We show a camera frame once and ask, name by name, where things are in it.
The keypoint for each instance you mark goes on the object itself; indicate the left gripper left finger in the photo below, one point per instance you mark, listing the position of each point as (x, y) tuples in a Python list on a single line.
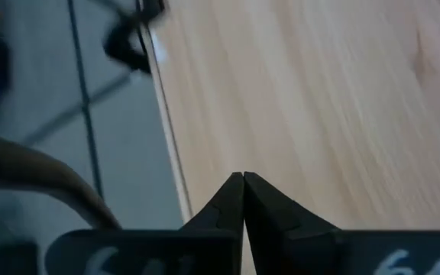
[(220, 217)]

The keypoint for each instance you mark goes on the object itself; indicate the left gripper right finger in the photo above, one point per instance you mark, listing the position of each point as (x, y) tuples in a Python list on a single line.
[(277, 225)]

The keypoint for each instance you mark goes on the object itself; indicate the wooden shelf with black frame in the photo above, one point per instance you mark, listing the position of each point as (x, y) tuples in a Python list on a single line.
[(124, 42)]

